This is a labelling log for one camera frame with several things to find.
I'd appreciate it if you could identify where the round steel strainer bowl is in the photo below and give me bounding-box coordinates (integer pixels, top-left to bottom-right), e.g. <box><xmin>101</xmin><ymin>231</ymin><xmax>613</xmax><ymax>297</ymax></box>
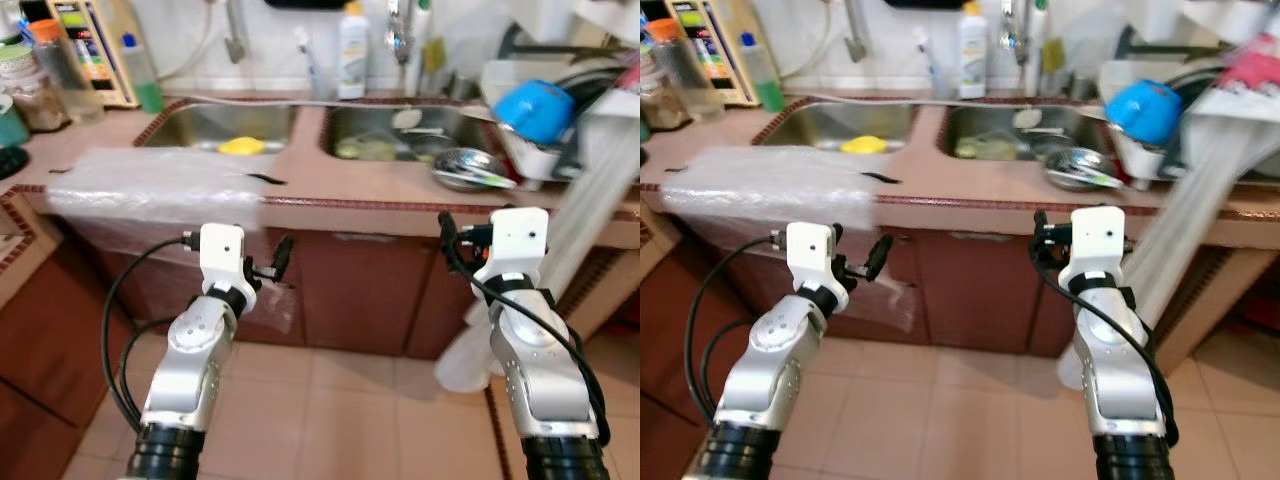
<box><xmin>1045</xmin><ymin>146</ymin><xmax>1128</xmax><ymax>191</ymax></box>
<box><xmin>433</xmin><ymin>147</ymin><xmax>518</xmax><ymax>192</ymax></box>

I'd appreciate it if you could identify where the brown counter cabinet front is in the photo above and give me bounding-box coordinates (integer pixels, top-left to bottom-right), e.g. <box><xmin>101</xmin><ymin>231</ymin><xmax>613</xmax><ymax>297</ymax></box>
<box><xmin>640</xmin><ymin>215</ymin><xmax>1280</xmax><ymax>373</ymax></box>
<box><xmin>0</xmin><ymin>215</ymin><xmax>641</xmax><ymax>363</ymax></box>

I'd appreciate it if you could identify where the clear plastic food container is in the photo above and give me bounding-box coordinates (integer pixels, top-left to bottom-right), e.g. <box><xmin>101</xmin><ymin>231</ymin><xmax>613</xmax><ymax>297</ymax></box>
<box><xmin>335</xmin><ymin>133</ymin><xmax>401</xmax><ymax>162</ymax></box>
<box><xmin>950</xmin><ymin>133</ymin><xmax>1016</xmax><ymax>161</ymax></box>

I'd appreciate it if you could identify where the metal dish rack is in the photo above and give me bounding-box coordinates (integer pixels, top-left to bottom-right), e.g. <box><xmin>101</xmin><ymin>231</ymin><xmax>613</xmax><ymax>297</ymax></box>
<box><xmin>1100</xmin><ymin>30</ymin><xmax>1280</xmax><ymax>186</ymax></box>
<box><xmin>500</xmin><ymin>30</ymin><xmax>641</xmax><ymax>186</ymax></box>

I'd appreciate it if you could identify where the stainless steel sink basin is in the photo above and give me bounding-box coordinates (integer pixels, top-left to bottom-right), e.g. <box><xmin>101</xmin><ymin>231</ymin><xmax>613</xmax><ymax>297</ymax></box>
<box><xmin>938</xmin><ymin>100</ymin><xmax>1111</xmax><ymax>166</ymax></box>
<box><xmin>752</xmin><ymin>98</ymin><xmax>919</xmax><ymax>156</ymax></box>
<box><xmin>320</xmin><ymin>100</ymin><xmax>501</xmax><ymax>166</ymax></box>
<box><xmin>135</xmin><ymin>98</ymin><xmax>301</xmax><ymax>156</ymax></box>

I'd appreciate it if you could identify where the clear bubble wrap sheet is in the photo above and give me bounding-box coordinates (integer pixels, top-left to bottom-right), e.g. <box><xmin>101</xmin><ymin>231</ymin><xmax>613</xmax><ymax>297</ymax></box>
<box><xmin>45</xmin><ymin>148</ymin><xmax>301</xmax><ymax>336</ymax></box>
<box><xmin>658</xmin><ymin>148</ymin><xmax>916</xmax><ymax>333</ymax></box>

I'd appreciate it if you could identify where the white striped cloth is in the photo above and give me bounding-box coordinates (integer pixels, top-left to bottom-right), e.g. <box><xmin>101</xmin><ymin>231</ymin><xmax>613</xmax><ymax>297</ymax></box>
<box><xmin>1130</xmin><ymin>100</ymin><xmax>1261</xmax><ymax>331</ymax></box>
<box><xmin>550</xmin><ymin>90</ymin><xmax>641</xmax><ymax>321</ymax></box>

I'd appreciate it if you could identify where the blue bowl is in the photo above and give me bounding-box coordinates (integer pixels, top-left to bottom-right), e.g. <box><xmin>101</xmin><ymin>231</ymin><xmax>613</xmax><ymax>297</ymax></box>
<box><xmin>493</xmin><ymin>80</ymin><xmax>576</xmax><ymax>146</ymax></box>
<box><xmin>1105</xmin><ymin>80</ymin><xmax>1184</xmax><ymax>146</ymax></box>

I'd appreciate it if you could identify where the small white spray bottle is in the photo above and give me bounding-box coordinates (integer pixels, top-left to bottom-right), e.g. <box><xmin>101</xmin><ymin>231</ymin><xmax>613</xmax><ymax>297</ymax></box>
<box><xmin>293</xmin><ymin>27</ymin><xmax>326</xmax><ymax>101</ymax></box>
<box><xmin>912</xmin><ymin>27</ymin><xmax>946</xmax><ymax>101</ymax></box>

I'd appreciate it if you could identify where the white detergent bottle yellow cap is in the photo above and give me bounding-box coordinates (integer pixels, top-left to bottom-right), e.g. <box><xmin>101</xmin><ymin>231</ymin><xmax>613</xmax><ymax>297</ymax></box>
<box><xmin>957</xmin><ymin>2</ymin><xmax>989</xmax><ymax>99</ymax></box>
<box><xmin>337</xmin><ymin>2</ymin><xmax>369</xmax><ymax>100</ymax></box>

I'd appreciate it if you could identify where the chrome sink faucet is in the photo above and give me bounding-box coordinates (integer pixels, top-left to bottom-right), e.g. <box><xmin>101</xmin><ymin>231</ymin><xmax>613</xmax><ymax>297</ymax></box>
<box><xmin>385</xmin><ymin>0</ymin><xmax>431</xmax><ymax>99</ymax></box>
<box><xmin>1003</xmin><ymin>0</ymin><xmax>1051</xmax><ymax>99</ymax></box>

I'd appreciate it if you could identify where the green soap bottle blue cap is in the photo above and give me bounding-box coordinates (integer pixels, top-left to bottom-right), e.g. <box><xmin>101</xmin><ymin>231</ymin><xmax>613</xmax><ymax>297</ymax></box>
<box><xmin>120</xmin><ymin>33</ymin><xmax>164</xmax><ymax>114</ymax></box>
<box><xmin>738</xmin><ymin>32</ymin><xmax>786</xmax><ymax>113</ymax></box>

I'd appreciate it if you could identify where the dark hanging tap pipe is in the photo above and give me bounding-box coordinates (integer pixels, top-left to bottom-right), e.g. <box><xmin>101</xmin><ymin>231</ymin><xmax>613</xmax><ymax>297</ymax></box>
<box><xmin>225</xmin><ymin>0</ymin><xmax>251</xmax><ymax>66</ymax></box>
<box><xmin>843</xmin><ymin>0</ymin><xmax>869</xmax><ymax>64</ymax></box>

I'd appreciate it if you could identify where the jar of brown powder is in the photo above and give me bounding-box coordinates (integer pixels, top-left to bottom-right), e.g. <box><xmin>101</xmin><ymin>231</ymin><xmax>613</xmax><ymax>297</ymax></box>
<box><xmin>640</xmin><ymin>70</ymin><xmax>686</xmax><ymax>131</ymax></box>
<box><xmin>5</xmin><ymin>70</ymin><xmax>66</xmax><ymax>134</ymax></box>

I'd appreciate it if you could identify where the clear jar orange lid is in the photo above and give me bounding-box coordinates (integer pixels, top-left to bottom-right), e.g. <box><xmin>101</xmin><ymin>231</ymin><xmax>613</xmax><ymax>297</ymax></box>
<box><xmin>645</xmin><ymin>18</ymin><xmax>723</xmax><ymax>123</ymax></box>
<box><xmin>28</xmin><ymin>18</ymin><xmax>104</xmax><ymax>126</ymax></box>

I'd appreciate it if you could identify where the cream water ionizer appliance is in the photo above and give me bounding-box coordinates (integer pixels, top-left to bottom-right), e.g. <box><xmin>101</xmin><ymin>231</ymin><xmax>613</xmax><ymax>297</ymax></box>
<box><xmin>668</xmin><ymin>0</ymin><xmax>759</xmax><ymax>108</ymax></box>
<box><xmin>50</xmin><ymin>0</ymin><xmax>141</xmax><ymax>109</ymax></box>

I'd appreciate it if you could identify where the teal cup white rim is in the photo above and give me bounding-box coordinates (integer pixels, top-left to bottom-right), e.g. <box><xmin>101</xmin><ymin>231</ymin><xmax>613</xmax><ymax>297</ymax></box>
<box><xmin>0</xmin><ymin>95</ymin><xmax>31</xmax><ymax>149</ymax></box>

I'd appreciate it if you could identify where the patterned bowl green lid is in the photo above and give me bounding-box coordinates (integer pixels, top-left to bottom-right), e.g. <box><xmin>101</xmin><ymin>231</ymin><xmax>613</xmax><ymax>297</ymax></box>
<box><xmin>0</xmin><ymin>45</ymin><xmax>41</xmax><ymax>81</ymax></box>

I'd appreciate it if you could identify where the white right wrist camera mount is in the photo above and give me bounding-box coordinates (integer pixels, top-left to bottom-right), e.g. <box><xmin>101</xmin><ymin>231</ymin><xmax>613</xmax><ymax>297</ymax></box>
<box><xmin>1058</xmin><ymin>206</ymin><xmax>1129</xmax><ymax>291</ymax></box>
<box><xmin>472</xmin><ymin>208</ymin><xmax>549</xmax><ymax>291</ymax></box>

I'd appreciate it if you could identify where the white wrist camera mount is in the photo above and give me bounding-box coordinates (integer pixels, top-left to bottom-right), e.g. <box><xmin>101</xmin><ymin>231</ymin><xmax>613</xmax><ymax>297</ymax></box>
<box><xmin>785</xmin><ymin>222</ymin><xmax>844</xmax><ymax>296</ymax></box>
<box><xmin>1058</xmin><ymin>206</ymin><xmax>1129</xmax><ymax>291</ymax></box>
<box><xmin>198</xmin><ymin>223</ymin><xmax>247</xmax><ymax>296</ymax></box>
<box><xmin>472</xmin><ymin>208</ymin><xmax>549</xmax><ymax>291</ymax></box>

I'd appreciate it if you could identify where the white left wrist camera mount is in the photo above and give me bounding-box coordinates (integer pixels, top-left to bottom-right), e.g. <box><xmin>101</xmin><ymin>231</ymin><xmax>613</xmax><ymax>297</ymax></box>
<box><xmin>198</xmin><ymin>223</ymin><xmax>247</xmax><ymax>296</ymax></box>
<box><xmin>785</xmin><ymin>222</ymin><xmax>844</xmax><ymax>296</ymax></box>

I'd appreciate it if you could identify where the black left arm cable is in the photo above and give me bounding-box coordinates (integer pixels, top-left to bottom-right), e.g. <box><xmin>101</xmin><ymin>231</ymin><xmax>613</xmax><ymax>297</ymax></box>
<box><xmin>100</xmin><ymin>232</ymin><xmax>201</xmax><ymax>431</ymax></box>
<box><xmin>683</xmin><ymin>232</ymin><xmax>791</xmax><ymax>421</ymax></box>

